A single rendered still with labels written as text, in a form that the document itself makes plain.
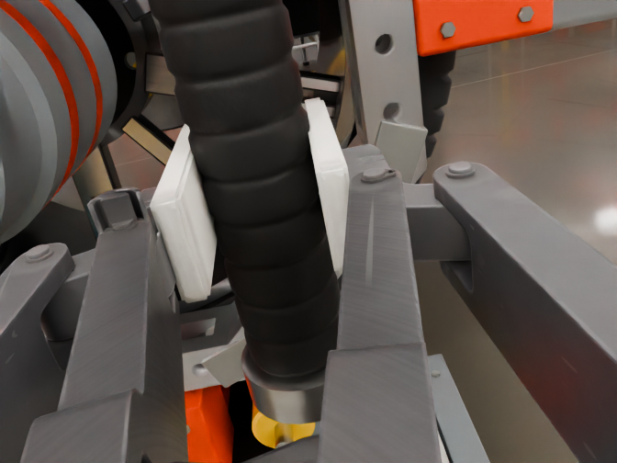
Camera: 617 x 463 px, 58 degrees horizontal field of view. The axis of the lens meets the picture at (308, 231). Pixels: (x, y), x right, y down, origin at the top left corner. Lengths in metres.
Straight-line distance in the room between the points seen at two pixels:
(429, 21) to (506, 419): 0.96
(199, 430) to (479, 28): 0.38
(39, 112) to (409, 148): 0.23
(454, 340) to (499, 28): 1.08
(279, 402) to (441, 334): 1.24
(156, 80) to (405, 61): 0.21
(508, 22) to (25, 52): 0.28
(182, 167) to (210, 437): 0.39
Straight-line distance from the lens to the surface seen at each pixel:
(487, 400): 1.27
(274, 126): 0.15
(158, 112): 0.87
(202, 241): 0.15
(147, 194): 0.17
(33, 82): 0.30
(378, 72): 0.38
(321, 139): 0.15
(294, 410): 0.20
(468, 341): 1.41
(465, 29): 0.39
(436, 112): 0.49
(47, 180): 0.31
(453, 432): 1.10
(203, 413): 0.51
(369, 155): 0.16
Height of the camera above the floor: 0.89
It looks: 27 degrees down
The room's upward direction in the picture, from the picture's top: 11 degrees counter-clockwise
